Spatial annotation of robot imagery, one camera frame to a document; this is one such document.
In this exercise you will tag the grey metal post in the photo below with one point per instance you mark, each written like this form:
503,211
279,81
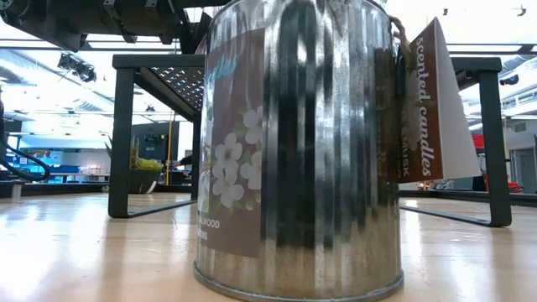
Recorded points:
17,191

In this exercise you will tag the green plant in dark pot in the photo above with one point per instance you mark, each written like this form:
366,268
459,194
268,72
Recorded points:
142,178

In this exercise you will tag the black aluminium table frame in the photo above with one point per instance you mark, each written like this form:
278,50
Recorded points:
63,189

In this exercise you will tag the black board panel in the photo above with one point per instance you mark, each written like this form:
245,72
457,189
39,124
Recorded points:
157,147

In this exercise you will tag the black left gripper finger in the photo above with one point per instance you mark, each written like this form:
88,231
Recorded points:
195,33

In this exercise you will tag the silver tin scented candle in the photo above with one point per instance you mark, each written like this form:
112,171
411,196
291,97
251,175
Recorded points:
319,168

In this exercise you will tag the small black ceiling camera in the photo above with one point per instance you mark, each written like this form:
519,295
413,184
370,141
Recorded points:
509,80

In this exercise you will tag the black overhead frame bar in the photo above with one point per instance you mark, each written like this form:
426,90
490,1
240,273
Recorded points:
482,48

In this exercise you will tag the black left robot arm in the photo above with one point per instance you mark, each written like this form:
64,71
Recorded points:
42,21

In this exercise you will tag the black perforated metal riser shelf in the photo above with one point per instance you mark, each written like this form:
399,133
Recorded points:
121,147

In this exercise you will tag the red crate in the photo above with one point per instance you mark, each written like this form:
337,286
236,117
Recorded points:
514,185

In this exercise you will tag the black ceiling light fixture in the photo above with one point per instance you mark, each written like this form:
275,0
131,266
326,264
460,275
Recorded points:
77,67

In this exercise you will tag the blue storage bins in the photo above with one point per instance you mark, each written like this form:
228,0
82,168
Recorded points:
42,168

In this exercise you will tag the red storage bins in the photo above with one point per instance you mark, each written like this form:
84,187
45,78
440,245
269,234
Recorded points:
477,142

